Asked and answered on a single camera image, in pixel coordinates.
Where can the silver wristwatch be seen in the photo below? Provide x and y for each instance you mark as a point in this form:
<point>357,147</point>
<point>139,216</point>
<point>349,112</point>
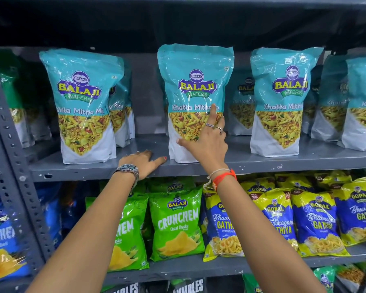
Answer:
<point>128,168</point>

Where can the person's left forearm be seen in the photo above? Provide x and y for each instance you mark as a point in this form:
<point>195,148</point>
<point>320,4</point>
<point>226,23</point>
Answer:
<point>88,241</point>

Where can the teal mix snack pouch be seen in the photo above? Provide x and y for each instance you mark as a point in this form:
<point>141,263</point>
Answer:
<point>195,67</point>

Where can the person's right forearm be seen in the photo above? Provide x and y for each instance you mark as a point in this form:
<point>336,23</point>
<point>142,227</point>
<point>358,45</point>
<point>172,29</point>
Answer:
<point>262,241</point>

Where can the small green snack packet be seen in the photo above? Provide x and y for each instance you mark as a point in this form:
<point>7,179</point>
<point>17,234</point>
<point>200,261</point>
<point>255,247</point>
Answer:
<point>250,285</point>
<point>324,279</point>

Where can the person's right hand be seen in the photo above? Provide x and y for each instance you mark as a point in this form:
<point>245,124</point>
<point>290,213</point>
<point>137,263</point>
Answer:
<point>212,149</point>

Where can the person's left thumb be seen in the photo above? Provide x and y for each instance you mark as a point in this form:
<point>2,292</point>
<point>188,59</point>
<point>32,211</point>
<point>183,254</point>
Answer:
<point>159,161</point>

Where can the person's left hand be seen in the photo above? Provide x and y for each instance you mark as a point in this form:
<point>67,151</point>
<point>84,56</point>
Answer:
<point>138,164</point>

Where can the orange wristband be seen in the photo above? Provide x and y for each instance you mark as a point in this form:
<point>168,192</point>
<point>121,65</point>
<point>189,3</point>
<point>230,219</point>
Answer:
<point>224,176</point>

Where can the row of teal pouches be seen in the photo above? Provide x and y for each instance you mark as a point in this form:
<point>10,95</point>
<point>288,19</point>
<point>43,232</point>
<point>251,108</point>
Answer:
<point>79,73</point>

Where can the blue chip packet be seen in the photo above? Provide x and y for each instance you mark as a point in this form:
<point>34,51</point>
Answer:
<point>51,216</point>
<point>3,241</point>

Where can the clear yellow snack packet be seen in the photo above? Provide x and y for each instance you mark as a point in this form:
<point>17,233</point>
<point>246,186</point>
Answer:
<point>350,274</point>

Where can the row of blue yellow packets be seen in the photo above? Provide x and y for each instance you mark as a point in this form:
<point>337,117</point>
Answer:
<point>317,222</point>

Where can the grey metal shelf board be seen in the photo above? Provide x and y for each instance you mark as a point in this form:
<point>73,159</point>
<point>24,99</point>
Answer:
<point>262,163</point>
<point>225,265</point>
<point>170,27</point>

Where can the person's right middle finger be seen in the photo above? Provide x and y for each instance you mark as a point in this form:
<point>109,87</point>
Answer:
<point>221,124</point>

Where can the dark green snack pouch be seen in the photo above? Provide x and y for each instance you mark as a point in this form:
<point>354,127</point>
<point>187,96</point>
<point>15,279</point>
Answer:
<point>9,88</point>

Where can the person's right thumb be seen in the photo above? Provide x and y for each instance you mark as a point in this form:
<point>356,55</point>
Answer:
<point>185,142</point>

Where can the black snack packet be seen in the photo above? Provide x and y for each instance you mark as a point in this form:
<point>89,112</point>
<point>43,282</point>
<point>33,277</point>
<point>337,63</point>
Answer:
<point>125,288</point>
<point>189,286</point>

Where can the bright green chip packet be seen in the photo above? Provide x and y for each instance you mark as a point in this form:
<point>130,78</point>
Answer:
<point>129,241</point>
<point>177,225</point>
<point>173,184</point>

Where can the grey perforated metal upright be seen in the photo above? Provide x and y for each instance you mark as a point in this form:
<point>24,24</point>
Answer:
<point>10,149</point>

